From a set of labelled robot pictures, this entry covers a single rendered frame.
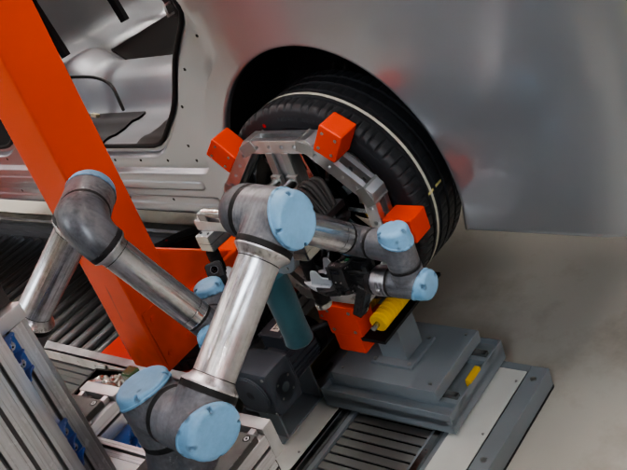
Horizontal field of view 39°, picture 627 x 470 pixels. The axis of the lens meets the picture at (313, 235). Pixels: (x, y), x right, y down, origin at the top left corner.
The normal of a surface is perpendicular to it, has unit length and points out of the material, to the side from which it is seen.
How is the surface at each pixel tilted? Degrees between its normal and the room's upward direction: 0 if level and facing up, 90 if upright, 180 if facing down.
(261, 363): 0
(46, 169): 90
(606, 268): 0
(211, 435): 94
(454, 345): 0
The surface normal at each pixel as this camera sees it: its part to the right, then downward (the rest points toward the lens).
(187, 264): 0.77, 0.06
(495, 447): -0.33, -0.83
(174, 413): -0.63, -0.37
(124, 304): -0.55, 0.56
